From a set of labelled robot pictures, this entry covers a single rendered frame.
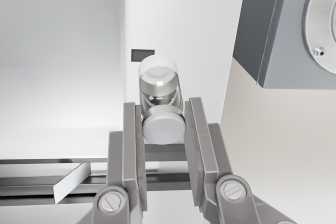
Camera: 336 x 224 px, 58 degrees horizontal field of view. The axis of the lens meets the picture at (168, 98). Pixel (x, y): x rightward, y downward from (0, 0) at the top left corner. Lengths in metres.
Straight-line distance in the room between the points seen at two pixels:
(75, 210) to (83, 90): 0.21
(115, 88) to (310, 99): 1.37
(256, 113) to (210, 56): 1.19
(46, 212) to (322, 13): 0.49
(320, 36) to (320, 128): 1.37
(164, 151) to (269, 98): 1.17
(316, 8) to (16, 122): 0.42
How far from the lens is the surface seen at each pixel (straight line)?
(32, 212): 0.54
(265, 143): 1.70
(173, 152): 0.44
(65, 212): 0.54
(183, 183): 0.48
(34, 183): 0.48
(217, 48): 0.40
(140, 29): 0.37
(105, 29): 0.37
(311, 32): 0.46
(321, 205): 2.22
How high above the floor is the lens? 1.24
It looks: 62 degrees down
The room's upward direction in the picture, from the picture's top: 164 degrees clockwise
